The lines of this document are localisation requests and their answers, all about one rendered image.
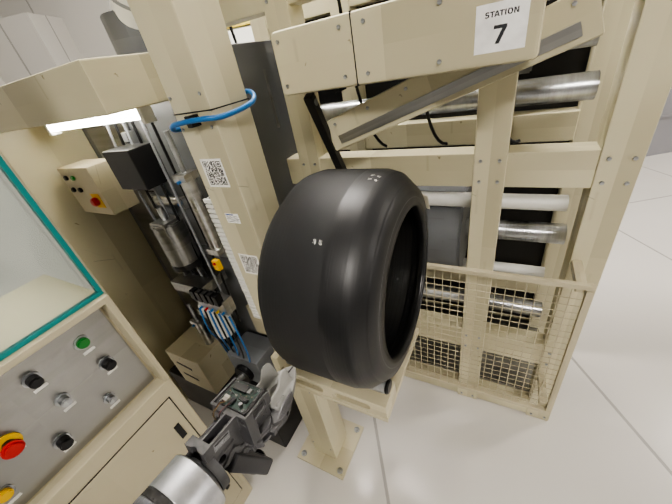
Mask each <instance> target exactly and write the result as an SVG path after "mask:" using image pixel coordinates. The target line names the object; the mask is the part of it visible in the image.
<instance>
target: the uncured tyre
mask: <svg viewBox="0 0 672 504"><path fill-rule="evenodd" d="M331 170H345V171H331ZM370 174H378V175H382V176H384V177H383V178H382V179H381V180H380V181H379V182H378V183H376V182H372V181H368V180H366V178H367V177H368V176H369V175H370ZM312 236H321V237H325V240H324V244H323V248H322V249H320V248H312V247H310V244H311V240H312ZM427 257H428V219H427V210H426V205H425V200H424V197H423V194H422V192H421V190H420V189H419V188H418V187H417V186H416V185H415V184H414V183H413V182H412V180H411V179H410V178H409V177H408V176H407V175H406V174H404V173H403V172H400V171H396V170H393V169H389V168H372V169H326V170H322V171H319V172H316V173H313V174H311V175H309V176H307V177H305V178H303V179H302V180H301V181H300V182H298V183H297V184H296V185H295V186H294V187H293V188H292V190H291V191H290V192H289V193H288V195H287V196H286V197H285V199H284V200H283V202H282V203H281V205H280V207H279V208H278V210H277V211H276V213H275V215H274V217H273V218H272V220H271V223H270V225H269V227H268V230H267V232H266V235H265V238H264V242H263V245H262V249H261V254H260V259H259V266H258V279H257V289H258V301H259V307H260V312H261V316H262V320H263V325H264V328H265V331H266V334H267V337H268V339H269V341H270V343H271V345H272V347H273V348H274V350H275V351H276V352H277V353H278V354H279V355H280V356H281V357H282V358H283V359H284V360H286V361H287V362H288V363H289V364H291V365H292V366H294V367H296V368H298V369H301V370H304V371H307V372H310V373H313V374H315V375H318V376H321V377H324V378H327V379H330V380H333V381H335V382H338V383H341V384H344V385H347V386H350V387H353V388H362V389H371V388H374V387H376V386H378V385H379V384H381V383H383V382H385V381H387V380H388V379H390V378H392V377H393V376H394V375H395V374H396V373H397V371H398V370H399V369H400V367H401V365H402V363H403V361H404V359H405V357H406V355H407V353H408V350H409V347H410V345H411V342H412V339H413V336H414V332H415V329H416V325H417V321H418V317H419V313H420V308H421V303H422V298H423V292H424V285H425V278H426V269H427Z"/></svg>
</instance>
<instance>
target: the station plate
mask: <svg viewBox="0 0 672 504"><path fill-rule="evenodd" d="M530 3H531V0H503V1H499V2H494V3H490V4H486V5H481V6H477V7H476V24H475V41H474V55H480V54H486V53H492V52H498V51H504V50H511V49H517V48H523V47H525V41H526V34H527V26H528V19H529V11H530Z"/></svg>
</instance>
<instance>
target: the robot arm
mask: <svg viewBox="0 0 672 504"><path fill-rule="evenodd" d="M230 385H231V386H230ZM295 385H296V368H295V367H294V366H289V367H286V368H284V369H282V370H280V371H278V372H277V371H276V370H275V369H274V368H273V366H272V365H271V364H270V363H266V364H265V365H264V366H263V367H262V369H261V377H260V381H259V383H258V384H257V386H255V385H252V384H250V383H247V382H245V381H242V380H240V379H236V377H234V378H233V379H232V380H231V381H230V382H229V383H228V384H227V385H226V387H225V388H224V389H223V390H222V391H221V392H220V393H219V394H218V395H217V396H216V397H215V398H214V399H213V400H212V401H211V402H210V404H211V407H212V409H213V413H212V416H213V418H214V422H213V423H212V424H211V425H210V426H209V427H208V428H207V430H206V431H205V432H204V433H203V434H202V435H201V436H200V437H199V438H197V437H196V436H194V435H192V436H191V437H190V438H189V439H188V440H187V442H186V443H185V446H186V448H187V450H188V453H187V454H186V455H182V454H180V455H176V456H175V457H174V458H173V459H172V460H171V461H170V463H169V464H168V465H167V466H166V467H165V468H164V469H163V470H162V471H161V472H160V474H159V475H158V476H157V477H156V478H155V479H154V480H153V481H152V482H151V484H150V485H149V486H148V487H147V488H146V489H145V491H144V492H143V493H142V494H141V495H140V496H139V497H138V498H137V499H136V500H135V501H134V502H133V504H224V503H225V501H226V499H225V494H224V490H225V489H226V487H227V486H228V485H229V483H230V478H229V476H228V474H227V472H229V473H241V474H251V475H256V474H257V475H267V474H268V473H269V470H270V468H271V465H272V462H273V459H272V458H270V457H268V456H266V454H265V453H264V451H263V450H261V449H258V448H262V447H264V446H265V443H266V442H267V441H268V440H269V439H270V438H271V436H274V437H275V436H276V434H277V432H278V431H279V429H280V428H281V427H282V426H283V425H284V424H285V422H286V421H287V419H288V417H289V414H290V411H291V406H292V402H293V395H294V391H295ZM224 392H225V393H224ZM223 393H224V394H223ZM222 394H223V395H222ZM221 395H222V396H221ZM220 396H221V397H220ZM219 397H220V398H219ZM269 407H270V408H271V409H272V410H271V411H270V408H269ZM214 414H215V416H216V418H215V417H214ZM225 470H226V471H227V472H226V471H225Z"/></svg>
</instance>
